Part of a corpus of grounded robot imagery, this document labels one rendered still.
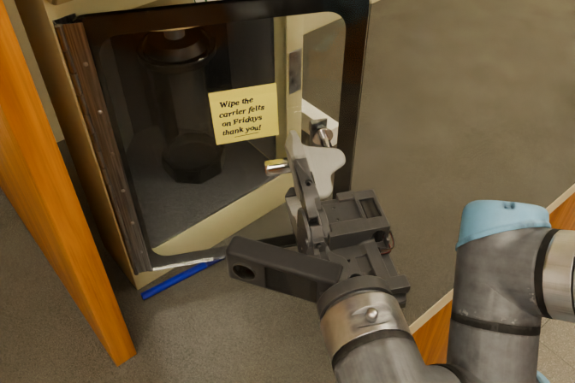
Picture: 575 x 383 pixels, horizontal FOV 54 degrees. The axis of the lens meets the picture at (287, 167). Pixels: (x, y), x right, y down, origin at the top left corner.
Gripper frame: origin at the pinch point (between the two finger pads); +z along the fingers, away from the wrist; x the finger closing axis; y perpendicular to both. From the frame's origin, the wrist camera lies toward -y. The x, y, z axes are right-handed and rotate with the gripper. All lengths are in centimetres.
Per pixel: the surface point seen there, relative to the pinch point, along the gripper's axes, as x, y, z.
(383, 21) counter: -26, 41, 73
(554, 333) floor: -120, 95, 26
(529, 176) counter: -26, 48, 14
